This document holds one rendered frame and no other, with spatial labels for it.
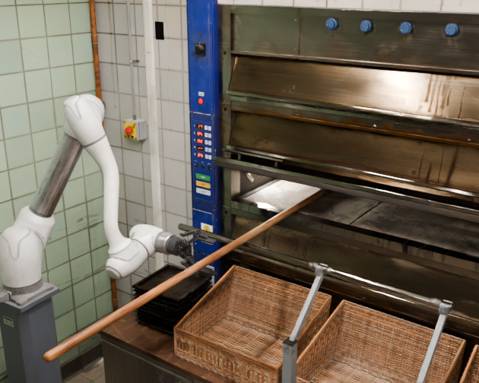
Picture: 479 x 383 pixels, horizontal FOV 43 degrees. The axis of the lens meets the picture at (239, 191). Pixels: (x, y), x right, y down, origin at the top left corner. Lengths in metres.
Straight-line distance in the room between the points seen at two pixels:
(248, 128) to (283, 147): 0.22
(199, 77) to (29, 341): 1.38
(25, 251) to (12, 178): 0.75
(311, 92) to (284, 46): 0.23
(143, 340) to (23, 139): 1.15
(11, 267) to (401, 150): 1.60
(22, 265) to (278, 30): 1.43
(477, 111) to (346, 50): 0.57
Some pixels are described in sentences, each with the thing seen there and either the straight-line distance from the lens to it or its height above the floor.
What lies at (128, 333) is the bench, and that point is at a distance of 3.11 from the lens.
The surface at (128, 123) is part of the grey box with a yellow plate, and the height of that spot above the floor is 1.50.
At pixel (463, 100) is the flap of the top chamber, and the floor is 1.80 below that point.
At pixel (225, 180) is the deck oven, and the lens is 3.00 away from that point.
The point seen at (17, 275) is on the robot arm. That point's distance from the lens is 2.58.
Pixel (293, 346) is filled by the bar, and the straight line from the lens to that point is 2.32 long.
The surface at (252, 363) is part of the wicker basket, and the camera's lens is 2.63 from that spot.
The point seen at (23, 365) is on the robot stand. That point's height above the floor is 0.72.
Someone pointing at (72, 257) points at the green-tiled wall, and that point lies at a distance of 3.59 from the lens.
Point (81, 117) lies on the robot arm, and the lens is 2.39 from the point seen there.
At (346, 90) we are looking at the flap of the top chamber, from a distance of 2.56.
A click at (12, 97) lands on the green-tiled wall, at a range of 3.16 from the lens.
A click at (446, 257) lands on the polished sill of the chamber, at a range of 2.58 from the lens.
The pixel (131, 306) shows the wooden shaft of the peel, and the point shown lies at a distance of 2.08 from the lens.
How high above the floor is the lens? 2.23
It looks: 20 degrees down
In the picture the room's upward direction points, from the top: straight up
